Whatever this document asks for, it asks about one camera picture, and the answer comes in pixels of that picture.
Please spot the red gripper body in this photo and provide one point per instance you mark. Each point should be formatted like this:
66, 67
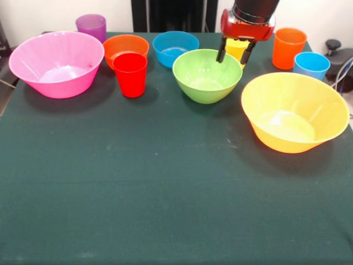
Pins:
245, 31

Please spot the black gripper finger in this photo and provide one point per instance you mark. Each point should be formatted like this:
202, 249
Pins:
221, 52
246, 55

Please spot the green plastic bowl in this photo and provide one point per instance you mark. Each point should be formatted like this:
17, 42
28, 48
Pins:
207, 94

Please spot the yellow plastic cup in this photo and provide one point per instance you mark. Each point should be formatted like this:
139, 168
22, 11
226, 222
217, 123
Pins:
234, 47

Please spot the orange plastic cup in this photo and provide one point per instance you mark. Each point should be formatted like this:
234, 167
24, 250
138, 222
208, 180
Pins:
286, 52

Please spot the blue plastic bowl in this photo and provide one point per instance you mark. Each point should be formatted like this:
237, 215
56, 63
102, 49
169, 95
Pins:
171, 41

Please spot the yellow plastic bowl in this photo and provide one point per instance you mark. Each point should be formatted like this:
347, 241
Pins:
292, 96

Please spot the blue plastic cup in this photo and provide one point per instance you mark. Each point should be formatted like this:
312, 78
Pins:
311, 67

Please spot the red plastic cup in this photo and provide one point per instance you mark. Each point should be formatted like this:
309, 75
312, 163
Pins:
129, 80

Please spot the orange plastic bowl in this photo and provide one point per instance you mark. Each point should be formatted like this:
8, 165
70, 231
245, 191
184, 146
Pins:
124, 44

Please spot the purple plastic cup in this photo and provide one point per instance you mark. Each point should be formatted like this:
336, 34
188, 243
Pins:
91, 26

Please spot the dark green tablecloth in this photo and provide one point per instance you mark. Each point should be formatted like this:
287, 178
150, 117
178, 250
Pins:
165, 193

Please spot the pink plastic bowl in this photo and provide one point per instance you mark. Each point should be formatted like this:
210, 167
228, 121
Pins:
55, 55

